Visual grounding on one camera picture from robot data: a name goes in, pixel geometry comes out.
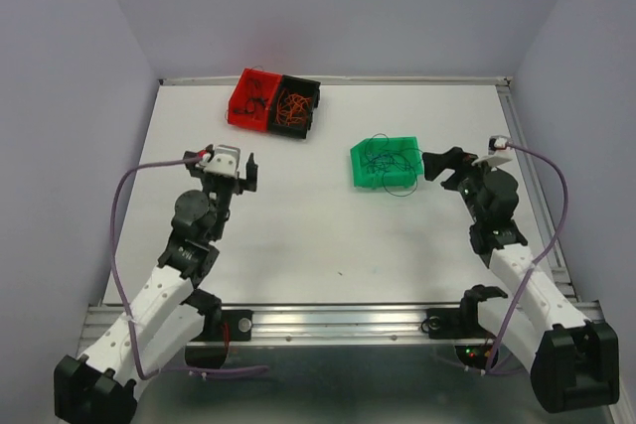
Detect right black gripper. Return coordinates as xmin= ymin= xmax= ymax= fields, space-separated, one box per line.
xmin=422 ymin=146 xmax=501 ymax=223

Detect thin blue wire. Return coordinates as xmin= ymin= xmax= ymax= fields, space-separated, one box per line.
xmin=360 ymin=133 xmax=423 ymax=197

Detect orange wires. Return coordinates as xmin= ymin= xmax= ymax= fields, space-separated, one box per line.
xmin=274 ymin=88 xmax=314 ymax=128

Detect green plastic bin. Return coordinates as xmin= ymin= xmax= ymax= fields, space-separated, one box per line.
xmin=350 ymin=133 xmax=423 ymax=193

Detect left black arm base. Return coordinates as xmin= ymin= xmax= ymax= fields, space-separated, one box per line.
xmin=183 ymin=289 xmax=253 ymax=344

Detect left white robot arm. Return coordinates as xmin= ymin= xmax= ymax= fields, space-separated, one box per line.
xmin=54 ymin=145 xmax=257 ymax=423

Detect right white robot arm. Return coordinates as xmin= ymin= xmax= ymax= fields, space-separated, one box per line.
xmin=420 ymin=139 xmax=620 ymax=413

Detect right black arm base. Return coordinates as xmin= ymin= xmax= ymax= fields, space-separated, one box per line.
xmin=420 ymin=285 xmax=508 ymax=340

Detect red plastic bin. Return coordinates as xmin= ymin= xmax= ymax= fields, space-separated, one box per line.
xmin=227 ymin=69 xmax=282 ymax=132

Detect black plastic bin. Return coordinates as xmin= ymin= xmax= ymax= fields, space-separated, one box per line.
xmin=266 ymin=74 xmax=321 ymax=140

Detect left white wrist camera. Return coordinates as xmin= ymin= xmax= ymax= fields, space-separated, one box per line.
xmin=202 ymin=145 xmax=240 ymax=178

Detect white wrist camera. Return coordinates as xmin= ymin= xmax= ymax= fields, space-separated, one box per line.
xmin=472 ymin=135 xmax=512 ymax=169
xmin=202 ymin=145 xmax=240 ymax=178

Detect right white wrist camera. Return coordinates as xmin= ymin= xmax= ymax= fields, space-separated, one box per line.
xmin=472 ymin=135 xmax=512 ymax=169

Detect aluminium front rail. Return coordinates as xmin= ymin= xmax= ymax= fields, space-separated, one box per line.
xmin=79 ymin=300 xmax=610 ymax=346

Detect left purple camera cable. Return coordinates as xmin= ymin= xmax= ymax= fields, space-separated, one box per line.
xmin=108 ymin=153 xmax=270 ymax=380

